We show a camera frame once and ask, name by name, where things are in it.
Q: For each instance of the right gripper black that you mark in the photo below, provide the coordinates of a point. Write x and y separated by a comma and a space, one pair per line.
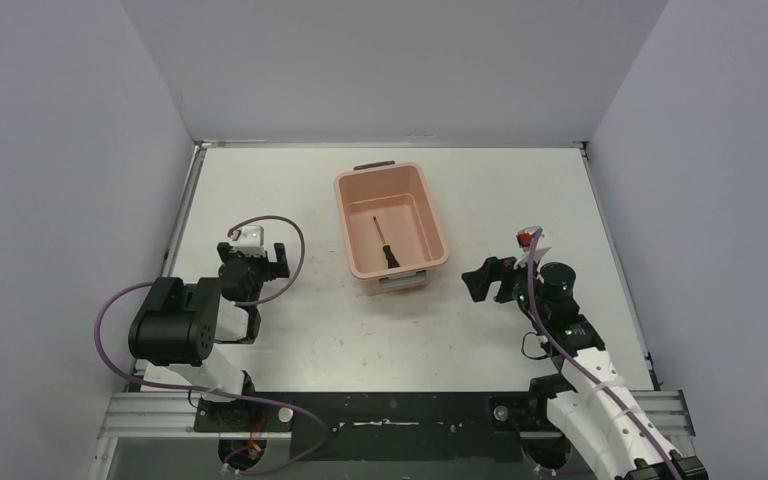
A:
494, 269

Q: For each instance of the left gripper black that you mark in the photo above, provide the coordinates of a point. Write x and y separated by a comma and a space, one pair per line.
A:
251, 266

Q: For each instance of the black yellow screwdriver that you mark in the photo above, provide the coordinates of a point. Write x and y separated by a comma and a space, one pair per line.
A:
390, 257

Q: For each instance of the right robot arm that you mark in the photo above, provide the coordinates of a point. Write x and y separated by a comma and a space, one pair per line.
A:
587, 400

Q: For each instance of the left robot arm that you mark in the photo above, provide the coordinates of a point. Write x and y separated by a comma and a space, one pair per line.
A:
180, 325

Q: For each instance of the pink plastic bin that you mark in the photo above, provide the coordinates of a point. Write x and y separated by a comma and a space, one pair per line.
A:
398, 195

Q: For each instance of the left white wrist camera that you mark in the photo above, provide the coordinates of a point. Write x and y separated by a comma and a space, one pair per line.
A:
249, 241

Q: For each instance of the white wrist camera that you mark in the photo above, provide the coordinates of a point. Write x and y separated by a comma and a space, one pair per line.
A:
534, 243
249, 241

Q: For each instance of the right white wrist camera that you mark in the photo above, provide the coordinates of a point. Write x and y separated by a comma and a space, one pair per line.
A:
534, 243

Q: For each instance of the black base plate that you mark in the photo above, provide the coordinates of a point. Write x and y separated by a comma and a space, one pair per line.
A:
395, 426

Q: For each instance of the aluminium front rail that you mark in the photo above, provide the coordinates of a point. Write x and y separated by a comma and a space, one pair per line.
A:
172, 415

